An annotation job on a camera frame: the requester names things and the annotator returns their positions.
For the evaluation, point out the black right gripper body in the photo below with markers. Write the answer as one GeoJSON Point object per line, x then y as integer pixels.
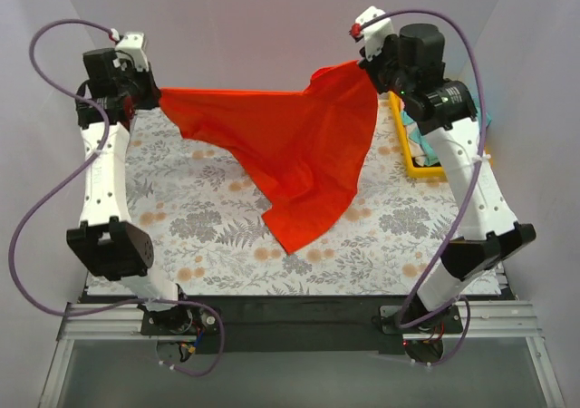
{"type": "Point", "coordinates": [372, 69]}

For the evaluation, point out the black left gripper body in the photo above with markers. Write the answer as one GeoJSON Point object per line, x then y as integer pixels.
{"type": "Point", "coordinates": [148, 87]}

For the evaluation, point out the orange t-shirt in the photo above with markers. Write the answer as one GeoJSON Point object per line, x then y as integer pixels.
{"type": "Point", "coordinates": [304, 150]}

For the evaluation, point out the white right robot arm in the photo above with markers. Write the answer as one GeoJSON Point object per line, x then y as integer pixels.
{"type": "Point", "coordinates": [486, 231]}

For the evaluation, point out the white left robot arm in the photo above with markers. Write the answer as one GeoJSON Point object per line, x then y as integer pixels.
{"type": "Point", "coordinates": [106, 240]}

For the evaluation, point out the teal t-shirt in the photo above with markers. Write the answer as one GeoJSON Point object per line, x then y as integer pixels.
{"type": "Point", "coordinates": [421, 136]}

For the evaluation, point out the white cream garment in bin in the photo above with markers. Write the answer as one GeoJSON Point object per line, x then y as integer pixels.
{"type": "Point", "coordinates": [426, 161]}

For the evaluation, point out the yellow plastic bin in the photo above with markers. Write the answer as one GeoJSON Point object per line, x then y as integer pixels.
{"type": "Point", "coordinates": [408, 136]}

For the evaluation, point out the floral patterned table mat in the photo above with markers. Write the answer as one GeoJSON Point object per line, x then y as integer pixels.
{"type": "Point", "coordinates": [204, 215]}

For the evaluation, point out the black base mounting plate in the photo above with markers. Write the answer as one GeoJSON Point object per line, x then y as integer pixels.
{"type": "Point", "coordinates": [272, 324]}

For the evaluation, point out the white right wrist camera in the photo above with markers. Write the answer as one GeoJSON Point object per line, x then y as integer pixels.
{"type": "Point", "coordinates": [373, 28]}

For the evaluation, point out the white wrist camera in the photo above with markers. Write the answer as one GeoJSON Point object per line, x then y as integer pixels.
{"type": "Point", "coordinates": [132, 46]}
{"type": "Point", "coordinates": [373, 28]}

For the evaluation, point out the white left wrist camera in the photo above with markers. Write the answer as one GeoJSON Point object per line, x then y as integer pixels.
{"type": "Point", "coordinates": [132, 46]}

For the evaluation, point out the aluminium table edge rail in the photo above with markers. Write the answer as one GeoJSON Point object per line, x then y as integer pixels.
{"type": "Point", "coordinates": [119, 358]}

